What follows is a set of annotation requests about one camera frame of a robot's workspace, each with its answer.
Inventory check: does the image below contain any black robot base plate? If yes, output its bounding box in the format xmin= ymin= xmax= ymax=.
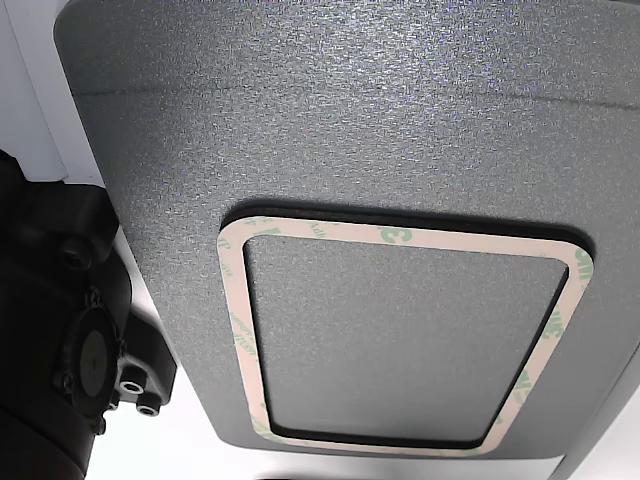
xmin=0 ymin=147 xmax=179 ymax=480

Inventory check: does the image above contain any dark gray textured mat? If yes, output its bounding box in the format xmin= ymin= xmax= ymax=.
xmin=52 ymin=0 xmax=640 ymax=480

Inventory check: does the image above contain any beige adhesive frame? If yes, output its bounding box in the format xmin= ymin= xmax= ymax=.
xmin=215 ymin=199 xmax=598 ymax=458

